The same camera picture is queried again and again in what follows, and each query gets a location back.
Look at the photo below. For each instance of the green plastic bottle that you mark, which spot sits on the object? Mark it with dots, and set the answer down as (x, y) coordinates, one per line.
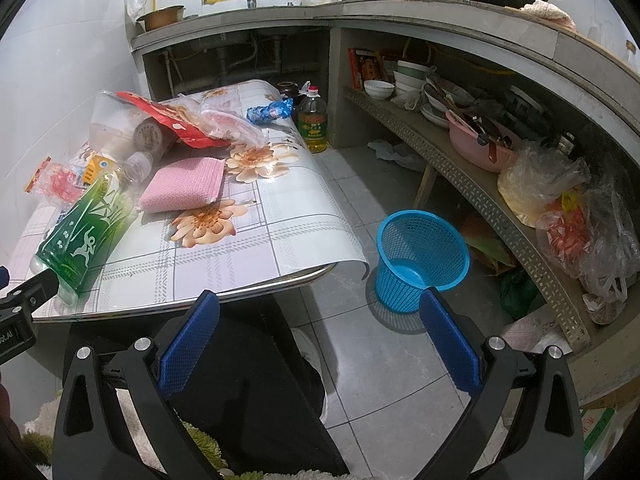
(73, 246)

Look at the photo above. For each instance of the clear plastic container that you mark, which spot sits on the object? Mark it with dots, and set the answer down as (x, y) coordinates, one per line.
(118, 129)

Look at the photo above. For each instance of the floral tablecloth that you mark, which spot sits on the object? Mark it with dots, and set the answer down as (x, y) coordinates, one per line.
(274, 217)

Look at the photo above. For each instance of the cooking oil bottle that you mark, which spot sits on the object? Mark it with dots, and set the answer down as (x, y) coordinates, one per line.
(312, 120)

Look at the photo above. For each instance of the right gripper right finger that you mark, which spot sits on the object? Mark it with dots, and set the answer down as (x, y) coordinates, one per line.
(460, 357)

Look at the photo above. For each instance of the blue plastic waste basket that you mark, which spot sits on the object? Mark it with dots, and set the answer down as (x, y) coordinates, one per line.
(417, 250)

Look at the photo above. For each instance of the perforated metal shelf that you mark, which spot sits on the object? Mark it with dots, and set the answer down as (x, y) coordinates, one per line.
(479, 188)

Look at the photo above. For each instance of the brass pot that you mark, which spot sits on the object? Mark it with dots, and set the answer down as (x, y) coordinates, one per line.
(161, 18)

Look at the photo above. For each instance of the stack of bowls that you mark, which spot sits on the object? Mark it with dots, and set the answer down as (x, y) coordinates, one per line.
(409, 76)

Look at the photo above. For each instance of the red book on shelf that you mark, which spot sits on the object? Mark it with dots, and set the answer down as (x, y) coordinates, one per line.
(365, 65)

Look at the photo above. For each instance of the red snack bag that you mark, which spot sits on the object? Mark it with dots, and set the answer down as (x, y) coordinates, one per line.
(176, 118)

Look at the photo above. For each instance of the dark jar on floor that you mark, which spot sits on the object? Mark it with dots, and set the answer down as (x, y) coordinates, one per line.
(289, 90)

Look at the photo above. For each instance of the clear plastic bag red print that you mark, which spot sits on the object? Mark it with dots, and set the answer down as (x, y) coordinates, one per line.
(217, 114)

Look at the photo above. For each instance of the pink plastic basin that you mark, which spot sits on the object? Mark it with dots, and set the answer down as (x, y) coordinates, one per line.
(464, 141)

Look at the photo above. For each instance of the clear plastic bags on shelf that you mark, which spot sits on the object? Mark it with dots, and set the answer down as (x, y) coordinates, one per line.
(582, 224)

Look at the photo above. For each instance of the white ceramic bowl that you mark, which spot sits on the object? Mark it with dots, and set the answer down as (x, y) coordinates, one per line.
(378, 89)

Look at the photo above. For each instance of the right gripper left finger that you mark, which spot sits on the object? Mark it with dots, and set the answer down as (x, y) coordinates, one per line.
(181, 348)

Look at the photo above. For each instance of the pink sponge cloth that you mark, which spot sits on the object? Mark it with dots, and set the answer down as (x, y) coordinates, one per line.
(187, 184)

